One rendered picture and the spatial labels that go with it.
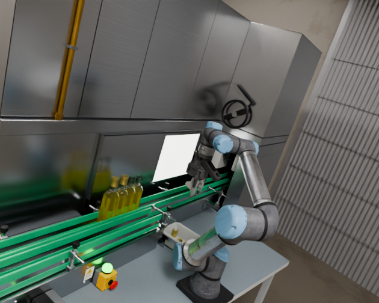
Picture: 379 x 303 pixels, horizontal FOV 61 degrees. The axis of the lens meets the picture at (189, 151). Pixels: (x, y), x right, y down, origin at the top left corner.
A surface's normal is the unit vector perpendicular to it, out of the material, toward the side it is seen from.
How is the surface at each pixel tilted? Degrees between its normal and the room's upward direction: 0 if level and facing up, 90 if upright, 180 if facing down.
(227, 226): 83
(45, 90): 90
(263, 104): 90
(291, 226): 90
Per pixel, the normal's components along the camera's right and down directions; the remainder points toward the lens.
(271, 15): -0.65, 0.01
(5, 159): 0.80, 0.39
